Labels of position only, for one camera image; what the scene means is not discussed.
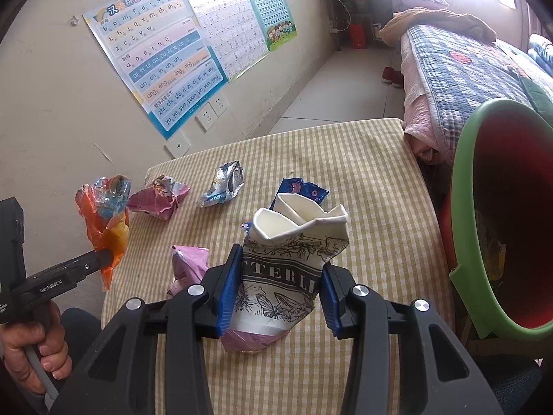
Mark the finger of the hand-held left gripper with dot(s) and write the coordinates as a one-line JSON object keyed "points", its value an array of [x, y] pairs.
{"points": [[77, 270]]}

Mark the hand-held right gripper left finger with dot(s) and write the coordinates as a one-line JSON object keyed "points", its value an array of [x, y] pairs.
{"points": [[229, 294]]}

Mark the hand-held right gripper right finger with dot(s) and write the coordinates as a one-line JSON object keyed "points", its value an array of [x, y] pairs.
{"points": [[332, 302]]}

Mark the orange plastic wrapper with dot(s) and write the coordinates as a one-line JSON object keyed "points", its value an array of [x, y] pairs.
{"points": [[108, 229]]}

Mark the white printed paper cup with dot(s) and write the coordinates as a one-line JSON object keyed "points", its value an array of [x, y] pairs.
{"points": [[281, 276]]}

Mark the red bin with green rim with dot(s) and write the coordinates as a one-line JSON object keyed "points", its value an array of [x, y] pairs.
{"points": [[518, 181]]}

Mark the person's left hand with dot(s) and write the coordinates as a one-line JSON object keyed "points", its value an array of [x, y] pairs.
{"points": [[30, 346]]}

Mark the purple plastic bag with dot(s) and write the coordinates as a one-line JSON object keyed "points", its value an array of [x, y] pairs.
{"points": [[190, 268]]}

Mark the dark blue clothing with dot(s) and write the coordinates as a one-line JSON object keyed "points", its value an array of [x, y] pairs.
{"points": [[82, 330]]}

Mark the pink crumpled wrapper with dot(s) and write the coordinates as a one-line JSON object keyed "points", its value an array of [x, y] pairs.
{"points": [[157, 199]]}

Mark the blue silver wrapper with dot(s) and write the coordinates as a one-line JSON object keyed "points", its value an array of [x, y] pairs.
{"points": [[222, 186]]}

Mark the blue snack packet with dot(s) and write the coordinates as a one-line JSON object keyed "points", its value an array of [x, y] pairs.
{"points": [[302, 190]]}

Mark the pink bed sheet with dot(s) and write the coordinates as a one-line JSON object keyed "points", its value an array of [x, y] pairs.
{"points": [[421, 112]]}

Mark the red slipper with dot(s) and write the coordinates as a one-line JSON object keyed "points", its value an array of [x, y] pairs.
{"points": [[387, 74], [396, 79]]}

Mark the bed with quilt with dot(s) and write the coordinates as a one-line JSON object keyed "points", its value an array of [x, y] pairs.
{"points": [[466, 78]]}

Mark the red box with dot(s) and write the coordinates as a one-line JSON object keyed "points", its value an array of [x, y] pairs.
{"points": [[357, 36]]}

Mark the green leaf cushion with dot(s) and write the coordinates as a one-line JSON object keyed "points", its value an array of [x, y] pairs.
{"points": [[538, 95]]}

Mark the yellow blanket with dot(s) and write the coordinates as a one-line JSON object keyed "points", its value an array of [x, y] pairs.
{"points": [[432, 21]]}

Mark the dark metal shelf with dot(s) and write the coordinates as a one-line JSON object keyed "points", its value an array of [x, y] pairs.
{"points": [[363, 4]]}

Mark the blue patterned pillow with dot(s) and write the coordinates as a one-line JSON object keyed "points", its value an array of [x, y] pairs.
{"points": [[542, 52]]}

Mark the white round-hole wall socket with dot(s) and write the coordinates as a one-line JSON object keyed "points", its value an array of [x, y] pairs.
{"points": [[177, 145]]}

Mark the blue letter wall poster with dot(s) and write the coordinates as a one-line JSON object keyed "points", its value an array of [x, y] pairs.
{"points": [[160, 56]]}

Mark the wall hook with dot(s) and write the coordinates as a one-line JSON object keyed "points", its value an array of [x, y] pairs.
{"points": [[74, 20]]}

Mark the white chart wall poster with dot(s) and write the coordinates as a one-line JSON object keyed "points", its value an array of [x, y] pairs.
{"points": [[224, 21]]}

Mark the green chart wall poster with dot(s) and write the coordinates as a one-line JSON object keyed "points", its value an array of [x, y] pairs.
{"points": [[268, 4]]}

